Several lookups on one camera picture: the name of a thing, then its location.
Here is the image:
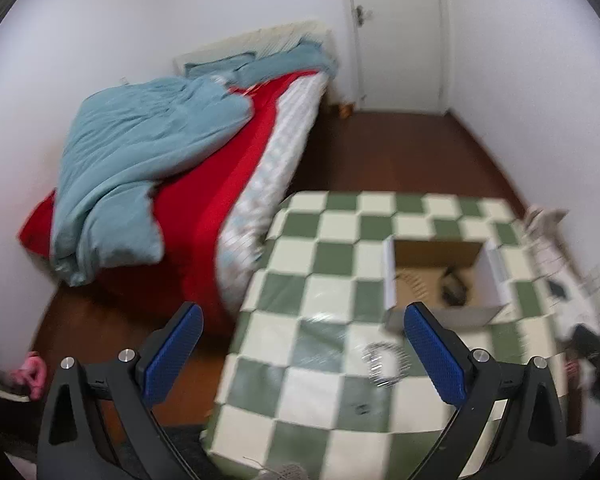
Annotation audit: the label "blue pillows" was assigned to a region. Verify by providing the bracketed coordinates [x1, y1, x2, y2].
[235, 41, 340, 87]

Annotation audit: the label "cardboard box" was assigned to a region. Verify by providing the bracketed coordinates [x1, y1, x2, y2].
[384, 237, 513, 333]

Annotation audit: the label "white door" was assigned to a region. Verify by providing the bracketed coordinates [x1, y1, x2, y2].
[336, 0, 452, 115]

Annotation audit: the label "light blue duvet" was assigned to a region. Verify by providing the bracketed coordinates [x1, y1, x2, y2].
[50, 76, 255, 287]

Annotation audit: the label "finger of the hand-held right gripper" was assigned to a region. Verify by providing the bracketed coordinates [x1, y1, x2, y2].
[569, 324, 600, 402]

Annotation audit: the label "red bed sheet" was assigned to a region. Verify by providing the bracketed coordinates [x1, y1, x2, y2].
[19, 71, 331, 337]

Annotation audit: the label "pink plastic item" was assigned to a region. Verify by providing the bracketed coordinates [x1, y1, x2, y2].
[10, 352, 47, 396]

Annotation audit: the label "light blue pillow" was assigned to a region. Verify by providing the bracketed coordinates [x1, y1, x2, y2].
[184, 50, 258, 78]

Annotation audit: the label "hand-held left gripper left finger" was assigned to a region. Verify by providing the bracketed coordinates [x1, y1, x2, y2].
[37, 301, 204, 480]

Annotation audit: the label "black wristband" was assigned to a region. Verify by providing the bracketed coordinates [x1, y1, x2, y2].
[441, 267, 470, 307]

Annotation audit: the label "grey knit cloth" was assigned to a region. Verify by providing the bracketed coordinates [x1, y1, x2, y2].
[262, 462, 312, 480]

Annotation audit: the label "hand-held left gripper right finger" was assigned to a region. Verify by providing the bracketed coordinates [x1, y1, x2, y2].
[403, 301, 567, 480]

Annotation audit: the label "cream headboard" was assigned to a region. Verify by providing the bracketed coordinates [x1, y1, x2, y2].
[174, 20, 337, 68]

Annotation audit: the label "green white checkered tablecloth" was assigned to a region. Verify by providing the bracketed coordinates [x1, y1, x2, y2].
[200, 191, 576, 480]

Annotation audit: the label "patterned white mattress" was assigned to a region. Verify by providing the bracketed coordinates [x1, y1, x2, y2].
[215, 72, 331, 313]

